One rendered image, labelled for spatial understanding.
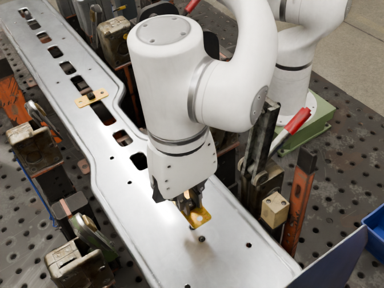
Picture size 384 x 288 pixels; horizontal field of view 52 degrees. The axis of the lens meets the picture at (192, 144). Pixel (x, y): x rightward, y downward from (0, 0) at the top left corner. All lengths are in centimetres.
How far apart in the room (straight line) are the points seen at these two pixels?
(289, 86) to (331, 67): 168
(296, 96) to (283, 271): 62
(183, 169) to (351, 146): 85
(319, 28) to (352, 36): 215
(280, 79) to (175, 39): 75
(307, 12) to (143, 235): 63
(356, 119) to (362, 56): 159
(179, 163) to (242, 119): 15
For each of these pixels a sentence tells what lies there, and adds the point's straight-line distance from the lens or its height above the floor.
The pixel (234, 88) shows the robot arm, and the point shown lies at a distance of 41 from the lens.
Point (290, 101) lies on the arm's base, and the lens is 119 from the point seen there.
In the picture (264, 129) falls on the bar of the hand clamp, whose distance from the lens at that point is 65.
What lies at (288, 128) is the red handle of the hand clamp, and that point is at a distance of 72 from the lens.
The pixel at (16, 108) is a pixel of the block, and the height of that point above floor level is 85.
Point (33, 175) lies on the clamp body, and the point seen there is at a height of 93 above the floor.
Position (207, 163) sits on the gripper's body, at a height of 119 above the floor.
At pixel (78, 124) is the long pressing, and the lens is 98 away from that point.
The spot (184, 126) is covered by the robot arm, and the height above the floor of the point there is 130.
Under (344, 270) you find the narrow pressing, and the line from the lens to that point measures 43.
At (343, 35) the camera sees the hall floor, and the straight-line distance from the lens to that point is 317.
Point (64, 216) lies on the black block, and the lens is 82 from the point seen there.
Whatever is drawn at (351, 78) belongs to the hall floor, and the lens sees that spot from 276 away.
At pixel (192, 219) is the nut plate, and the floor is 107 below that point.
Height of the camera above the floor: 163
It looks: 47 degrees down
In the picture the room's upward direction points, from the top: 6 degrees counter-clockwise
